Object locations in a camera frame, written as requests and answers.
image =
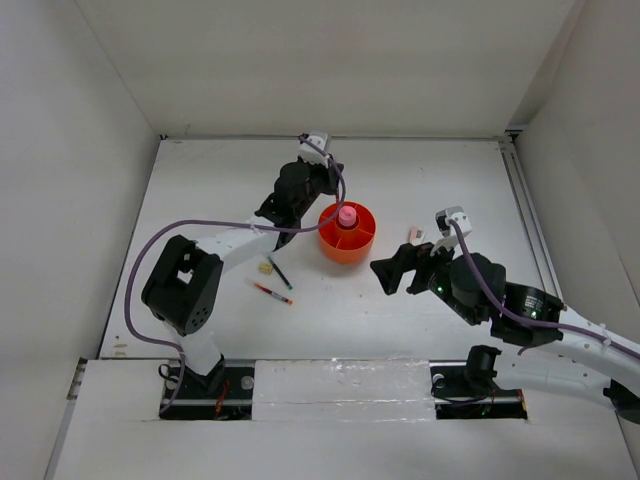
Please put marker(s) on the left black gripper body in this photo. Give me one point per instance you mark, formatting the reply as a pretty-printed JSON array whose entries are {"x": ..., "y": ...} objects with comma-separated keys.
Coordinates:
[{"x": 320, "y": 181}]

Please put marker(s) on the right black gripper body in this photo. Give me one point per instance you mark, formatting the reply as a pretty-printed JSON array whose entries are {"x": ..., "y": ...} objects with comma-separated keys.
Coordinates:
[{"x": 434, "y": 271}]

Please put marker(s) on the pink glue bottle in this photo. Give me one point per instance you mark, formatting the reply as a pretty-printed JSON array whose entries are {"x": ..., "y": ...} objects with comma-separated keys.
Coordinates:
[{"x": 347, "y": 217}]

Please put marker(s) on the green gel pen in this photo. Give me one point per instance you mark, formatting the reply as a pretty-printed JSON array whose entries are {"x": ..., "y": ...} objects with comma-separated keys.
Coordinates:
[{"x": 280, "y": 273}]

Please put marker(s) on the red gel pen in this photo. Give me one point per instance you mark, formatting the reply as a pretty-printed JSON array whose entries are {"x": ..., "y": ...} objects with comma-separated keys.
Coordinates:
[{"x": 272, "y": 293}]

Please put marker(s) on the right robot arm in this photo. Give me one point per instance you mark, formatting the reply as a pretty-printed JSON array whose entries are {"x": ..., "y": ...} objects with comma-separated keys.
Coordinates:
[{"x": 587, "y": 359}]

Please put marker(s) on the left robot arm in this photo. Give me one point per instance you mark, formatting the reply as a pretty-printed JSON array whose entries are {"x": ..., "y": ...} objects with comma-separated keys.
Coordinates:
[{"x": 182, "y": 288}]

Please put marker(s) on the orange round compartment container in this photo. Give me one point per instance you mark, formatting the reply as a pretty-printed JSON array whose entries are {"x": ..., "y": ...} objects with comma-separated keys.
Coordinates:
[{"x": 347, "y": 246}]

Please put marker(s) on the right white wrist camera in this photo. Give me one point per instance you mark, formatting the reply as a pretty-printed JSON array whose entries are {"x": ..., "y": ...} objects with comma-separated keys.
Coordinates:
[{"x": 454, "y": 225}]

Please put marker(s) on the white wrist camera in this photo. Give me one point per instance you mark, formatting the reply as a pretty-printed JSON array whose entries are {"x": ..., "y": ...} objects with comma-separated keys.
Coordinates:
[
  {"x": 313, "y": 148},
  {"x": 454, "y": 225}
]

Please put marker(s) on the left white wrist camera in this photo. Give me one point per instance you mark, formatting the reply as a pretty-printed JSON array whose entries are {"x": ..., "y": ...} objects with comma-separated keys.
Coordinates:
[{"x": 313, "y": 148}]

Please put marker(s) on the aluminium frame rail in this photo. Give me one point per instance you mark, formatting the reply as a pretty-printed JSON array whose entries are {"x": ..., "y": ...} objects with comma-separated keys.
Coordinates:
[{"x": 527, "y": 213}]

